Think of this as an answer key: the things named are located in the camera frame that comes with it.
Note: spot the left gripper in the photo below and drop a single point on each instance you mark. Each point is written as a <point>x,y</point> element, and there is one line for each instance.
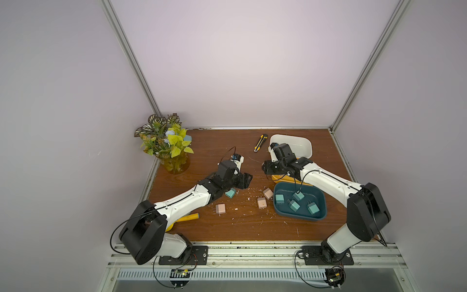
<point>242,180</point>

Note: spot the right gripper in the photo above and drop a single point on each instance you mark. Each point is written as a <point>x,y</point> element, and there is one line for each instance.
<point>273,167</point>

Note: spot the teal plug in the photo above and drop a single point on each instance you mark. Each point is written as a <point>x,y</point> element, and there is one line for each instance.
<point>298,196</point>
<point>313,208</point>
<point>279,199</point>
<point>294,206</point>
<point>231,193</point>

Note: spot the pink plug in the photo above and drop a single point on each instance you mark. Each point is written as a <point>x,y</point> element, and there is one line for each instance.
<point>268,193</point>
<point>220,209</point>
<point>262,203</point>

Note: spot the teal plug bottom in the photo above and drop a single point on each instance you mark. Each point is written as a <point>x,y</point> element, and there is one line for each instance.
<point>294,206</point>

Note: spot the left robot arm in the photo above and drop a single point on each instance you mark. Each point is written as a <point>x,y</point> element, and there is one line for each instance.
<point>145,235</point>

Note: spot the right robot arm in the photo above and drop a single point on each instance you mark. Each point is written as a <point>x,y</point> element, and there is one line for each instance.
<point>367,212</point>

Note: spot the yellow storage box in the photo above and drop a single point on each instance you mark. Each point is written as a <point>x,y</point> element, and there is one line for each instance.
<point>281,178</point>

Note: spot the white storage box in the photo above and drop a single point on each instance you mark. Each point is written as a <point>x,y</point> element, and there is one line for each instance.
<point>300,146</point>

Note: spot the dark teal storage box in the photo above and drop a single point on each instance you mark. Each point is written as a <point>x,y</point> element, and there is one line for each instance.
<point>311,193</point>

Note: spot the yellow toy shovel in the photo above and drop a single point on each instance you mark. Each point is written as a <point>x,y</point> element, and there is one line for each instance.
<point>183,219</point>

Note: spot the artificial plant in amber vase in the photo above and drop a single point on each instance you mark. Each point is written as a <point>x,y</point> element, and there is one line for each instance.
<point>166,139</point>

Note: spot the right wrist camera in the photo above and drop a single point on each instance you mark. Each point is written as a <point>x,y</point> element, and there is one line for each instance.
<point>272,152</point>

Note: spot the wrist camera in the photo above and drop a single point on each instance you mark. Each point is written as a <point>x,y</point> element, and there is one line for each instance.
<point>238,160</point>
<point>272,152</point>

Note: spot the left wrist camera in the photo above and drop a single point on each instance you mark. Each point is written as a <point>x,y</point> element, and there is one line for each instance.
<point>238,160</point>

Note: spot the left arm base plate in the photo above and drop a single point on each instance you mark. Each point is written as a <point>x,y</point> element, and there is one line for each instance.
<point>194,255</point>

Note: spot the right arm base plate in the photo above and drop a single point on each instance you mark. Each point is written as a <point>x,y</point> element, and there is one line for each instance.
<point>319,255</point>

